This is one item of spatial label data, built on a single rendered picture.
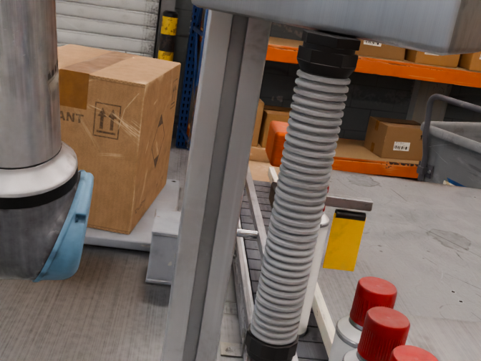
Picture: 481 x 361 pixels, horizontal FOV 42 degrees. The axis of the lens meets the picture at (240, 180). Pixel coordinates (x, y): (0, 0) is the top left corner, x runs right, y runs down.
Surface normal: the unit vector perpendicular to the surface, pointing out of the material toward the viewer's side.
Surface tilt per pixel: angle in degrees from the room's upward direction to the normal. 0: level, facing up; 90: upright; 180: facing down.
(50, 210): 98
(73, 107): 90
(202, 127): 90
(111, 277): 0
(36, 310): 0
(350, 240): 90
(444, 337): 0
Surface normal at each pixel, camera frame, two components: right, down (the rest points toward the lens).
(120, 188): -0.11, 0.29
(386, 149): 0.25, 0.34
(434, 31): -0.51, 0.18
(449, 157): -0.85, 0.09
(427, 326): 0.15, -0.94
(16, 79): 0.42, 0.53
